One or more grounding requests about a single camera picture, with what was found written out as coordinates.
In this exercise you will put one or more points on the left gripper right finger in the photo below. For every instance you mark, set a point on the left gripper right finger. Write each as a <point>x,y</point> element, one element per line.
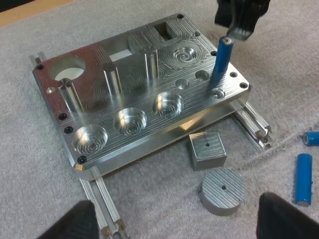
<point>284,219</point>

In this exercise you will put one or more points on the grey ribbed square block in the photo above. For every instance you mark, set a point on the grey ribbed square block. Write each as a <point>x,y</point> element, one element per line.
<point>207,152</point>

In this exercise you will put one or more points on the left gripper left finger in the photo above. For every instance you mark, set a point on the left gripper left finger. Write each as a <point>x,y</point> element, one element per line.
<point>79,224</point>

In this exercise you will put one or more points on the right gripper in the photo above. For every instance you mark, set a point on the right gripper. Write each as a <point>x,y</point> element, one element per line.
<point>244,12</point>

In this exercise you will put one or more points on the metal plate on aluminium rails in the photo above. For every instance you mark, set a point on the metal plate on aluminium rails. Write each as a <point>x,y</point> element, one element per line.
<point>139,99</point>

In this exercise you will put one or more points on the bright blue cylinder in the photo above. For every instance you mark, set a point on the bright blue cylinder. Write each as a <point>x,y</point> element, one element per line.
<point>222,62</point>
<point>303,179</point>
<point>312,139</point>

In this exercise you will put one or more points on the grey ribbed disc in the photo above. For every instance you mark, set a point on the grey ribbed disc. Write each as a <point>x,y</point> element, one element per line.
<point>223,191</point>

